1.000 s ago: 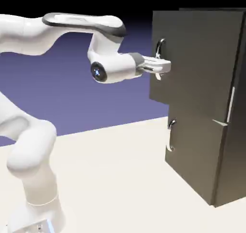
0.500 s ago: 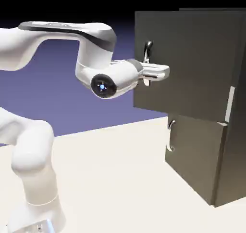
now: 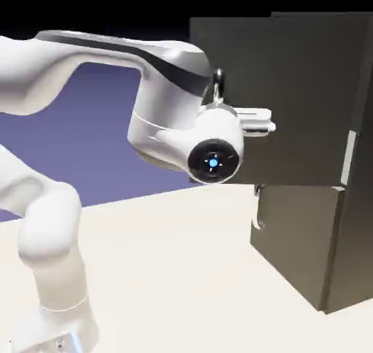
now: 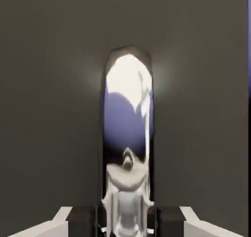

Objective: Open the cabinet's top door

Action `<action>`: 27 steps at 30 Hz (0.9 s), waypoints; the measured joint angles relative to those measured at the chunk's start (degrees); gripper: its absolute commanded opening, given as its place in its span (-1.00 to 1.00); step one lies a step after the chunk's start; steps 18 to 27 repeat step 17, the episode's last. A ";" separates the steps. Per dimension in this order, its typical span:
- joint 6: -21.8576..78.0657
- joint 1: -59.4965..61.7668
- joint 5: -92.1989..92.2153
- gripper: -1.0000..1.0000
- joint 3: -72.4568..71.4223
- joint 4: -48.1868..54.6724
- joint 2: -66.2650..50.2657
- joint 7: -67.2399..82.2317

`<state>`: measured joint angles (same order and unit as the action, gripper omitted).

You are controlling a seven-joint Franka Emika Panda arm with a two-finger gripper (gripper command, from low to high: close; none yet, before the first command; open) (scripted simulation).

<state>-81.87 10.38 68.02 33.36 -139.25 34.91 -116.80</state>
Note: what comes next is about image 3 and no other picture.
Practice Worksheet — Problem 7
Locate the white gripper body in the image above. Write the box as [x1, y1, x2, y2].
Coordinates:
[232, 106, 277, 137]

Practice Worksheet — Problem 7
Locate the large dark grey cabinet door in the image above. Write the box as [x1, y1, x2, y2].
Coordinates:
[189, 16, 370, 188]

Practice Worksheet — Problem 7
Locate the small dark grey cabinet door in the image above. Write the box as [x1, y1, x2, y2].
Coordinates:
[249, 184, 347, 312]

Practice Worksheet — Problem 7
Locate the dark grey cabinet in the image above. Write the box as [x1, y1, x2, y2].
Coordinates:
[189, 11, 373, 315]

